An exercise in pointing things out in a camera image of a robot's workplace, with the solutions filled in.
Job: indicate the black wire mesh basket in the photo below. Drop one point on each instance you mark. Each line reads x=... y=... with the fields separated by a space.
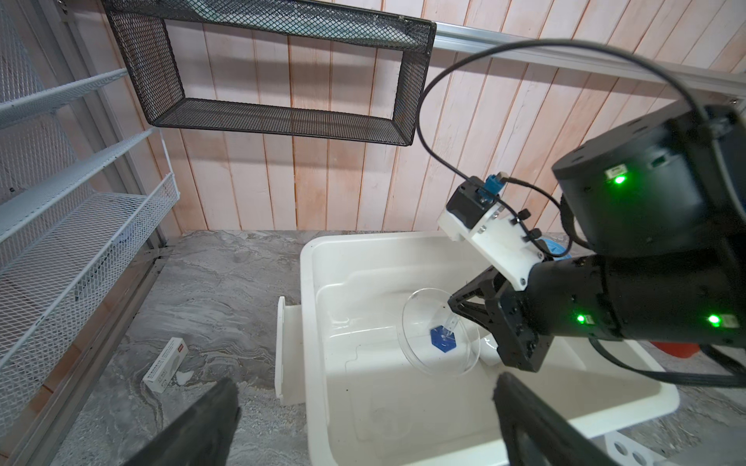
x=295 y=68

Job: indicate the red pencil cup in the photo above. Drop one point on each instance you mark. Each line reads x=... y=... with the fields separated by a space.
x=678 y=350

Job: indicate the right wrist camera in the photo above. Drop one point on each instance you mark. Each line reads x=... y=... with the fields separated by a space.
x=476 y=215

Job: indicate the blue-based graduated cylinder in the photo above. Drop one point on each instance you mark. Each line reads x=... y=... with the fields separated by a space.
x=443 y=335

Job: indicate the blue plastic bin lid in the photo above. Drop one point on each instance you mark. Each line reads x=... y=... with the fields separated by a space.
x=553 y=251

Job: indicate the white wire mesh shelf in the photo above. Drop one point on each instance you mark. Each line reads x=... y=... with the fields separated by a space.
x=63 y=243

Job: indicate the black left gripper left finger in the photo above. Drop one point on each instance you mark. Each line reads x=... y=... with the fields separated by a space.
x=202 y=435

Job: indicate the small white cardboard box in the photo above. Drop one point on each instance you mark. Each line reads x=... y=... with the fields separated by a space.
x=166 y=365

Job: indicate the clear petri dish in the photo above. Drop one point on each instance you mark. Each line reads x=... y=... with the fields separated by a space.
x=424 y=309

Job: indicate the white plastic storage bin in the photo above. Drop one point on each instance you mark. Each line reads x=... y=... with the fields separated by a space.
x=366 y=404

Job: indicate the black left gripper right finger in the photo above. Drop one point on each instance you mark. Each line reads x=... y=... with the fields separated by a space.
x=535 y=434

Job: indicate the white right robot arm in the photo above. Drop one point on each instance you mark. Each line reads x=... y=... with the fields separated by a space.
x=659 y=205

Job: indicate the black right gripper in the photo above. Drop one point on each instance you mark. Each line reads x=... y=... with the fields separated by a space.
x=566 y=298

